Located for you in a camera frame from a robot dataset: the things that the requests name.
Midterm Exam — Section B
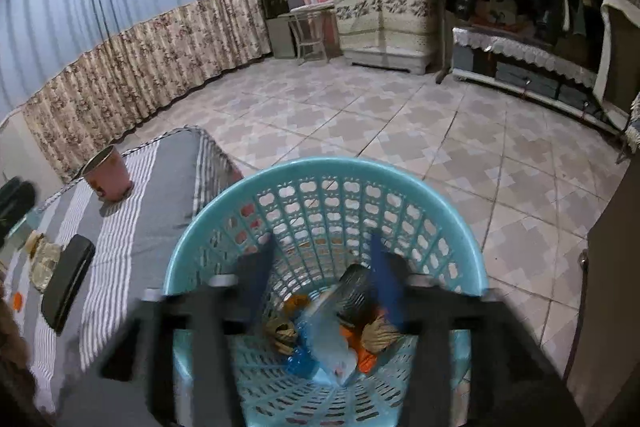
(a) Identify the printed snack wrapper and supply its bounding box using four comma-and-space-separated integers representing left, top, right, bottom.
29, 239, 62, 293

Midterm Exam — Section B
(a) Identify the brown paper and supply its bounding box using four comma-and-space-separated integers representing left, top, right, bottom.
264, 313, 299, 357
361, 313, 401, 355

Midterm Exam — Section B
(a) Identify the orange plastic cap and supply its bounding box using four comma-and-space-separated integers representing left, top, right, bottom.
12, 291, 24, 312

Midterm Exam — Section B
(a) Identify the blue plastic bag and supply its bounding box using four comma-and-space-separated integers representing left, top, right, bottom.
284, 343, 319, 379

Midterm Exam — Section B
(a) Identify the black mesh cup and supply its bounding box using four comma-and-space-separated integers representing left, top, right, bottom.
335, 263, 378, 329

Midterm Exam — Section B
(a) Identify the orange fruit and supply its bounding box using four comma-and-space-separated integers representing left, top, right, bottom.
282, 294, 311, 317

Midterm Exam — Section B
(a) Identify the white blue paper packet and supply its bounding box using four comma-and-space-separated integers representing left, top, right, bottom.
298, 285, 358, 387

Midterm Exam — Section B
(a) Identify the orange plastic bag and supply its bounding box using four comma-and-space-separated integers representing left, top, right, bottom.
340, 324, 381, 374

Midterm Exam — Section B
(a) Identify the black notebook case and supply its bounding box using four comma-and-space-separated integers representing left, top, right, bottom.
41, 234, 96, 336

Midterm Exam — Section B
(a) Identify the pink metal mug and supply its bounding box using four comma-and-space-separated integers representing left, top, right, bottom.
80, 145, 132, 202

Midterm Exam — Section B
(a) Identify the teal plastic basket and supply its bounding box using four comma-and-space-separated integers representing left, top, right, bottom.
164, 157, 488, 426

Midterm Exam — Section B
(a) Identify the blue floral curtain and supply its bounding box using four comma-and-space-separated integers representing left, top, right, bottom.
1, 0, 270, 179

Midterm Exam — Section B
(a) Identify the low bench with lace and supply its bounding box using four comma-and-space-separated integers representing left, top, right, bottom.
449, 27, 618, 134

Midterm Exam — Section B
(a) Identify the covered television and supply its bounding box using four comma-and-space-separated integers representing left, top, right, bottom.
593, 0, 639, 119

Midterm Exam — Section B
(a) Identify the grey water dispenser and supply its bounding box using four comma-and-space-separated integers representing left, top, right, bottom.
260, 0, 305, 58

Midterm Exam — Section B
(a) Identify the cloth covered cabinet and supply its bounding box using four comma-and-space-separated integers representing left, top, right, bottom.
333, 0, 440, 75

